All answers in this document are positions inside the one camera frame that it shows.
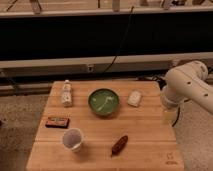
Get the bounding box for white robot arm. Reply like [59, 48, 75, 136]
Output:
[160, 61, 213, 126]

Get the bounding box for white sponge block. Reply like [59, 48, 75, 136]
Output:
[127, 90, 142, 107]

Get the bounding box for green bowl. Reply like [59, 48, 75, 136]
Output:
[88, 88, 120, 117]

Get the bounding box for white plastic cup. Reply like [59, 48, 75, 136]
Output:
[62, 128, 84, 152]

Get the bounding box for small white bottle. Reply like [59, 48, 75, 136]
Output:
[61, 80, 72, 107]

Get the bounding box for red and black box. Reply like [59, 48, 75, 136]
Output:
[45, 117, 69, 128]

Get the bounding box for black floor cables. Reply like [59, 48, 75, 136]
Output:
[137, 75, 168, 90]

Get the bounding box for black hanging cable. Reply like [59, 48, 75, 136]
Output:
[100, 5, 135, 75]

